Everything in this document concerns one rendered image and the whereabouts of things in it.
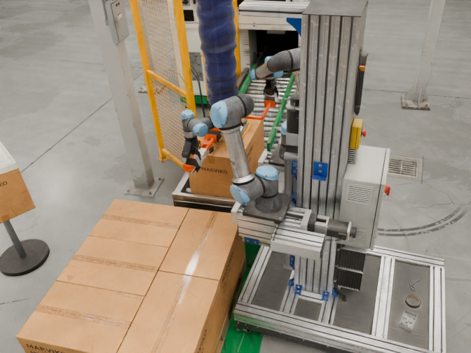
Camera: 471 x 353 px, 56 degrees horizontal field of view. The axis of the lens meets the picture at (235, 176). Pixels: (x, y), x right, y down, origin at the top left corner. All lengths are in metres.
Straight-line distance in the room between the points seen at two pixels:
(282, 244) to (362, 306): 0.91
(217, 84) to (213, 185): 0.72
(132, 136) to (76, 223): 0.93
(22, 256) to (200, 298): 1.87
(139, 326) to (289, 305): 0.97
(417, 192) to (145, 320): 2.74
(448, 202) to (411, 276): 1.21
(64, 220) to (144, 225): 1.30
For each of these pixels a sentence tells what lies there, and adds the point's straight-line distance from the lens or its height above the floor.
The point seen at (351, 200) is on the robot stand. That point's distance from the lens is 2.39.
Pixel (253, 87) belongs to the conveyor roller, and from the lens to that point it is 4.81.
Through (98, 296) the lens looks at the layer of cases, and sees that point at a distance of 2.81.
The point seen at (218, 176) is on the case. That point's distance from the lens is 3.08.
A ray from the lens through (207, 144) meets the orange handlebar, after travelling 2.85.
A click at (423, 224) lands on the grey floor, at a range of 4.02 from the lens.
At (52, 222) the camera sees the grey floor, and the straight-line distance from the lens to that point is 4.33.
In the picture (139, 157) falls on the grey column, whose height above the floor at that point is 0.39.
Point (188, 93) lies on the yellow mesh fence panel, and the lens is 3.65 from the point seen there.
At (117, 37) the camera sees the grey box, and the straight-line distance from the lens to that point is 3.59.
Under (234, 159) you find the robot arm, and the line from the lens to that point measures 2.16.
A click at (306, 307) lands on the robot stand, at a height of 0.21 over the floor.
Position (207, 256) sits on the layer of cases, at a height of 0.54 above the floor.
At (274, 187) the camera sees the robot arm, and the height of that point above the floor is 1.19.
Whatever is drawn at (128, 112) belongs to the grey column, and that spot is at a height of 0.85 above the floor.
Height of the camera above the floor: 2.61
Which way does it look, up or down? 37 degrees down
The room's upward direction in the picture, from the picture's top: 4 degrees counter-clockwise
